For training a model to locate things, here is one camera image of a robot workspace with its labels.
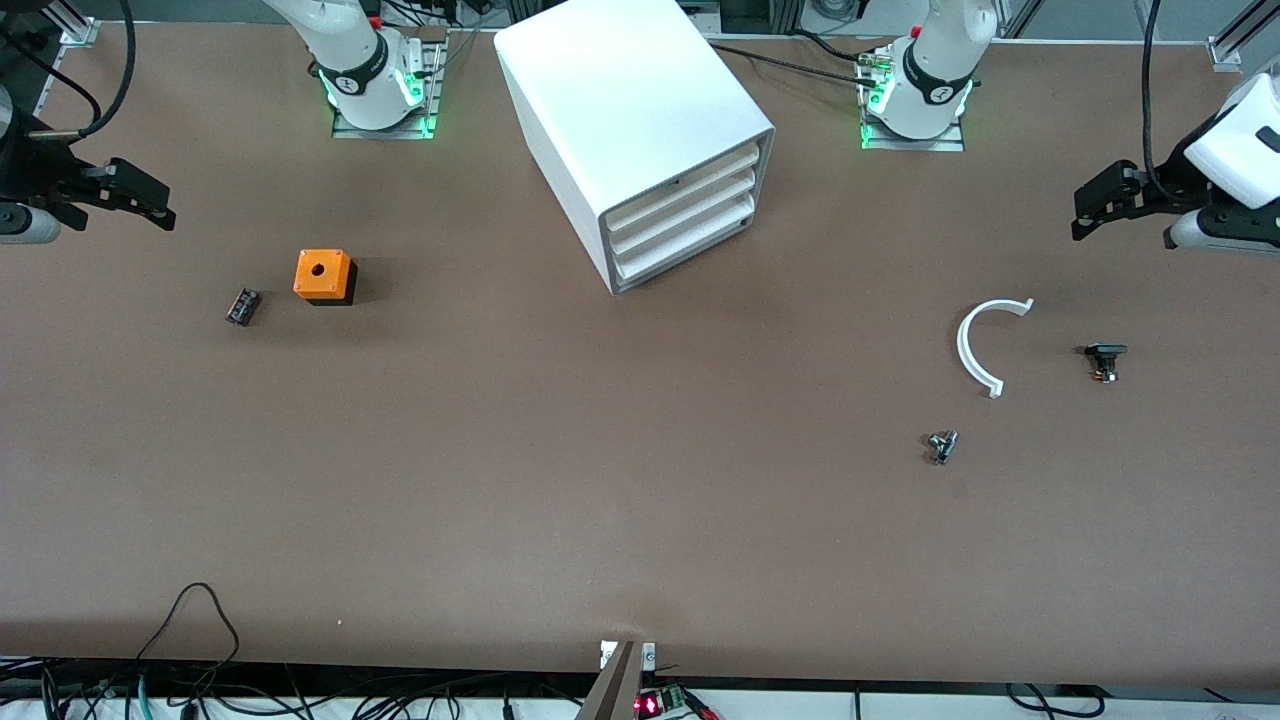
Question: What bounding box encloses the circuit board with red light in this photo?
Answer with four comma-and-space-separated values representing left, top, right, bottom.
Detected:
635, 685, 721, 720

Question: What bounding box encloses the thin black looped cable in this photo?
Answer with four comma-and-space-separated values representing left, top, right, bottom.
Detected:
135, 583, 241, 666

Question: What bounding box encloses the black cable on table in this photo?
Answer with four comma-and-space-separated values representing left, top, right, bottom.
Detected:
705, 30, 891, 89

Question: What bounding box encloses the orange box with hole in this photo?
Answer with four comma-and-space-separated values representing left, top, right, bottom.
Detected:
293, 249, 358, 306

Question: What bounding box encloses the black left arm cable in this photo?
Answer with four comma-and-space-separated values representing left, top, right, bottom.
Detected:
1142, 0, 1196, 201

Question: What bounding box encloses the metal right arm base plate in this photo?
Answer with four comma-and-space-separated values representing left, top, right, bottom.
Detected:
332, 28, 447, 140

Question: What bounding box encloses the white curved half ring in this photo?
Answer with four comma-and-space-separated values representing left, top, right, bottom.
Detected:
957, 298, 1035, 399

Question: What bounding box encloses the black floor cable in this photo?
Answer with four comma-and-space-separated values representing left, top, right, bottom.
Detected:
1005, 683, 1101, 720

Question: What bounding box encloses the small black switch part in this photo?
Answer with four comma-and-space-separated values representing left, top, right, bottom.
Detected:
1085, 343, 1129, 385

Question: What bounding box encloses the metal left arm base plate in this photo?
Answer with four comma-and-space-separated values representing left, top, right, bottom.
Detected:
860, 45, 966, 153

